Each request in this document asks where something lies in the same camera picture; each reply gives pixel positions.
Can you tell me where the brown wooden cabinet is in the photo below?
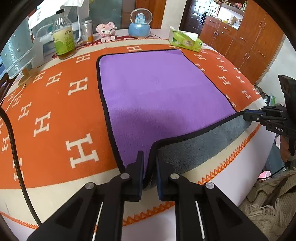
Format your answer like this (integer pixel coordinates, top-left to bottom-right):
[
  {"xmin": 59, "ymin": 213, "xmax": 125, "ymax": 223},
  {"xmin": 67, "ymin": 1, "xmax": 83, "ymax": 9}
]
[{"xmin": 200, "ymin": 1, "xmax": 283, "ymax": 84}]

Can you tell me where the small metal can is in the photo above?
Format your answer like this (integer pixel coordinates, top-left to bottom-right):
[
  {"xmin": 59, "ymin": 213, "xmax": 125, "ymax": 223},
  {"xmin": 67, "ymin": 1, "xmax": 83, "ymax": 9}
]
[{"xmin": 81, "ymin": 20, "xmax": 94, "ymax": 44}]

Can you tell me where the teal lamp with pearls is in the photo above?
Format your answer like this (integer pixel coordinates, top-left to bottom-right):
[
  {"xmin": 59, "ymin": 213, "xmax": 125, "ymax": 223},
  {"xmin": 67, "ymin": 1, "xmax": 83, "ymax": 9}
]
[{"xmin": 1, "ymin": 17, "xmax": 44, "ymax": 86}]

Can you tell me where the orange H-pattern tablecloth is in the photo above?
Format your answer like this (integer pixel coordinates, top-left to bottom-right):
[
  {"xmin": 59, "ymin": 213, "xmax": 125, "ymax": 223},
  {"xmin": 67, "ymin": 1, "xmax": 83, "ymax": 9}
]
[{"xmin": 3, "ymin": 39, "xmax": 271, "ymax": 240}]

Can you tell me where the blue castle snow globe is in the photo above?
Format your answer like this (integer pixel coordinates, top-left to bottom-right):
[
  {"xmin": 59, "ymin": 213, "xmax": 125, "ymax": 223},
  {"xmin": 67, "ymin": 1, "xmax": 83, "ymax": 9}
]
[{"xmin": 128, "ymin": 8, "xmax": 153, "ymax": 38}]

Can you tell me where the green tissue pack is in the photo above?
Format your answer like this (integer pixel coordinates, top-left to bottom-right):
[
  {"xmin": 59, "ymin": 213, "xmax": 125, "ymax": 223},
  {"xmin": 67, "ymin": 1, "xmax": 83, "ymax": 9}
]
[{"xmin": 168, "ymin": 26, "xmax": 203, "ymax": 52}]

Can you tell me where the glass bottle yellow label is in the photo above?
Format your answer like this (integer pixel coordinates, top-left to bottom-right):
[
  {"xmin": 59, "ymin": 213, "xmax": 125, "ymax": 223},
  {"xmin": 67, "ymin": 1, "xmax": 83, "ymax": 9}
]
[{"xmin": 52, "ymin": 9, "xmax": 75, "ymax": 60}]

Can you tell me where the white appliance with cloth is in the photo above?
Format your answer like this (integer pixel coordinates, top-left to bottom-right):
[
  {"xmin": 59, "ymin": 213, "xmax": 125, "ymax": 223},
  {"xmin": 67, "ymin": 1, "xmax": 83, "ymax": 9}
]
[{"xmin": 28, "ymin": 0, "xmax": 89, "ymax": 56}]

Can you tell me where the purple and grey towel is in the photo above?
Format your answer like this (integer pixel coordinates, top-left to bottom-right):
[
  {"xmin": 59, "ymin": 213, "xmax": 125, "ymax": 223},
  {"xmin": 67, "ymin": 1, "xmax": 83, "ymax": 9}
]
[{"xmin": 97, "ymin": 50, "xmax": 250, "ymax": 189}]

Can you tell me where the pink block toy figure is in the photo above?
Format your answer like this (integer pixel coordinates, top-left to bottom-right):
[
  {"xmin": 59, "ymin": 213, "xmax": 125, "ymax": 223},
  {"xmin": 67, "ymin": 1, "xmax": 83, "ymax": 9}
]
[{"xmin": 96, "ymin": 22, "xmax": 117, "ymax": 43}]

